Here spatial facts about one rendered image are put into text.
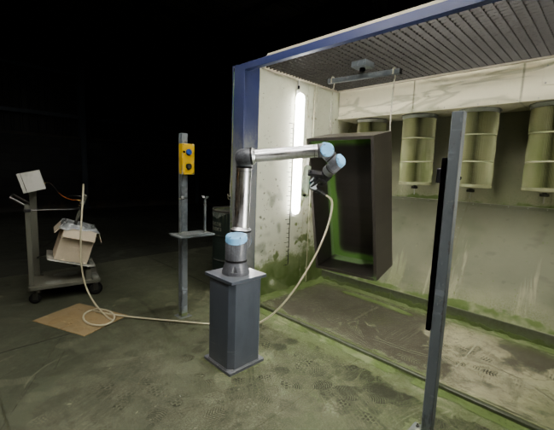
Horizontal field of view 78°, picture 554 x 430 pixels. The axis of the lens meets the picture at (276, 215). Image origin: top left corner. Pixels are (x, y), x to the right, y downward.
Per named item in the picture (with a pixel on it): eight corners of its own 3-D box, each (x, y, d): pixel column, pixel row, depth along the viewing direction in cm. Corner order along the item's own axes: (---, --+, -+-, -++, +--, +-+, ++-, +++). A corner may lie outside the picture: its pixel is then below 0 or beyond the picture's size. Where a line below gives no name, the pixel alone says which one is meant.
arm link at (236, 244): (222, 261, 227) (223, 235, 224) (227, 254, 244) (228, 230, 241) (245, 262, 226) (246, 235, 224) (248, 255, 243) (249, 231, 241)
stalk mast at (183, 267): (183, 313, 316) (184, 133, 295) (187, 316, 312) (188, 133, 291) (178, 315, 312) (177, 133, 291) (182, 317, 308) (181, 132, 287)
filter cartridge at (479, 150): (494, 200, 329) (504, 112, 321) (488, 200, 301) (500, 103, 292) (452, 196, 352) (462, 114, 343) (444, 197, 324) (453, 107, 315)
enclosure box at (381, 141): (334, 253, 347) (327, 134, 314) (392, 265, 310) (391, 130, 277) (316, 267, 322) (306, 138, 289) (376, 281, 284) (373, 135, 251)
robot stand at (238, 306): (230, 377, 222) (231, 282, 214) (203, 357, 243) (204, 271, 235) (264, 360, 243) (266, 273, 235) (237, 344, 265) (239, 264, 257)
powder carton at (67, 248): (45, 247, 365) (56, 212, 367) (89, 255, 390) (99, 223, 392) (45, 259, 322) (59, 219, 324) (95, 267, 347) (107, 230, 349)
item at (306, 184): (326, 205, 256) (302, 191, 248) (323, 208, 260) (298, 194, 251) (329, 161, 287) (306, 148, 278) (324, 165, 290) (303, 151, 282)
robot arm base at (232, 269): (233, 278, 222) (233, 264, 221) (216, 271, 235) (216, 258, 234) (254, 273, 235) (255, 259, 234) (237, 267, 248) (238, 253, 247)
